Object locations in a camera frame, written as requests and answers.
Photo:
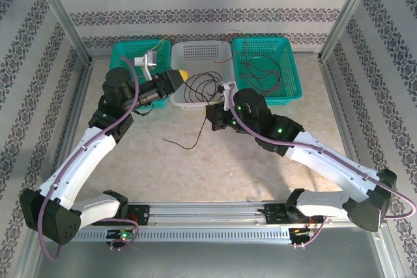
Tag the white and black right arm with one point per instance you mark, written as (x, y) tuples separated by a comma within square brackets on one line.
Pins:
[(332, 164)]

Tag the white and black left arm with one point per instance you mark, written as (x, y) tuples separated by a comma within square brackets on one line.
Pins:
[(84, 157)]

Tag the white plastic basket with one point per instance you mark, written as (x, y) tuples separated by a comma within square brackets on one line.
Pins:
[(202, 53)]

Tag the teal plastic basket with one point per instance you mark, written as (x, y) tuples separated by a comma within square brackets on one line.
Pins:
[(130, 50), (260, 47)]

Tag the small controller board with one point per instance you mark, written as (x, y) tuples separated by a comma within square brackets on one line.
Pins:
[(122, 235), (303, 231)]

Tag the grey metal plate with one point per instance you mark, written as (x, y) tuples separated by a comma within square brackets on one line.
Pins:
[(208, 261)]

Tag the aluminium table edge rail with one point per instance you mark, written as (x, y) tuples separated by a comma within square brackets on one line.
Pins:
[(70, 128), (339, 102)]

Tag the aluminium frame post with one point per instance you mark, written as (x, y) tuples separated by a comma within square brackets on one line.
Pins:
[(62, 11), (351, 11)]

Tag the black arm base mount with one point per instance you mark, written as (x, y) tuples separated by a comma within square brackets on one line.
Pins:
[(275, 214), (143, 214)]

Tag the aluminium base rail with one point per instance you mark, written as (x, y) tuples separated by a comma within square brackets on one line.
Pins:
[(202, 213)]

